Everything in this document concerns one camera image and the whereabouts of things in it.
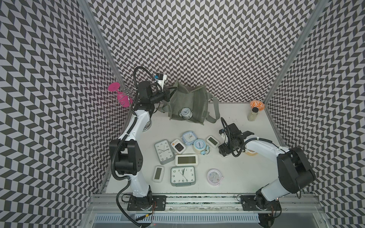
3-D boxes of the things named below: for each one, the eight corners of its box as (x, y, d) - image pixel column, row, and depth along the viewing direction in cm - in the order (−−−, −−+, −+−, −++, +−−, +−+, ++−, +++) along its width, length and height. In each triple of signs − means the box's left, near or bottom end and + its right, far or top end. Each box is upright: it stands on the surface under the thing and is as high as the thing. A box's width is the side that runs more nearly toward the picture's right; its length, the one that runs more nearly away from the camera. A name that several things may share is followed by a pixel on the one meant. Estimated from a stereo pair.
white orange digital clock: (179, 154, 90) (179, 152, 88) (171, 145, 94) (170, 143, 92) (185, 149, 93) (185, 147, 90) (177, 140, 97) (177, 138, 95)
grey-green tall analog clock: (160, 165, 87) (160, 163, 84) (154, 146, 95) (153, 143, 93) (176, 158, 89) (175, 157, 87) (168, 140, 98) (167, 138, 96)
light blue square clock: (179, 141, 97) (178, 138, 94) (186, 131, 103) (186, 128, 100) (190, 148, 94) (190, 145, 91) (197, 137, 99) (198, 134, 96)
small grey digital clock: (152, 182, 81) (151, 181, 79) (155, 167, 86) (154, 165, 84) (162, 182, 81) (162, 181, 79) (164, 167, 86) (163, 165, 84)
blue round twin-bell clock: (193, 155, 91) (193, 152, 88) (193, 141, 97) (193, 138, 94) (209, 155, 91) (210, 152, 88) (208, 141, 97) (208, 138, 94)
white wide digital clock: (175, 166, 86) (174, 163, 83) (175, 156, 90) (175, 154, 87) (198, 166, 86) (198, 163, 83) (197, 156, 90) (198, 154, 87)
